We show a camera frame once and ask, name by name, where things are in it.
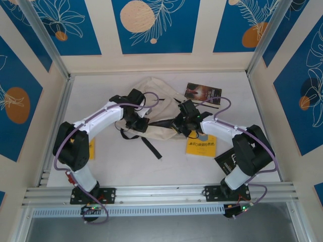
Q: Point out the aluminium frame post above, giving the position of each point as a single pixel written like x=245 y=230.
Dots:
x=48 y=37
x=267 y=35

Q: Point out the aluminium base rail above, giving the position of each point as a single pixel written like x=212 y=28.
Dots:
x=161 y=192

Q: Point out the yellow book blue patch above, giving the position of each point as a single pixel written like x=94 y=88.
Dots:
x=200 y=148

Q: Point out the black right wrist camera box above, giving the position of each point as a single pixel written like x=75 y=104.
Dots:
x=189 y=108

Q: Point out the black book antler print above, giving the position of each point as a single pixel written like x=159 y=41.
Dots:
x=225 y=164

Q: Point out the aluminium side rail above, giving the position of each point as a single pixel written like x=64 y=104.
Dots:
x=64 y=100
x=255 y=98

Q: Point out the small circuit board green LEDs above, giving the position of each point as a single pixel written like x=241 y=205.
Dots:
x=92 y=209
x=238 y=209

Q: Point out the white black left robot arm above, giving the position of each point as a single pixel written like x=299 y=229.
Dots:
x=106 y=123

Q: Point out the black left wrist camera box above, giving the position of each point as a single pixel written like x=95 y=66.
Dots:
x=136 y=95

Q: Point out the cream canvas backpack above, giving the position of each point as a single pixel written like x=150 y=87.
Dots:
x=161 y=100

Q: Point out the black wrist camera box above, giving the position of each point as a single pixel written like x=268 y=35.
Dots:
x=189 y=108
x=136 y=95

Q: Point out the yellow book black spine text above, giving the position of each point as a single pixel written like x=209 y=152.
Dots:
x=92 y=148

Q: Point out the dark Three Days book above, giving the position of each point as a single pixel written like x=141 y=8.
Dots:
x=202 y=94

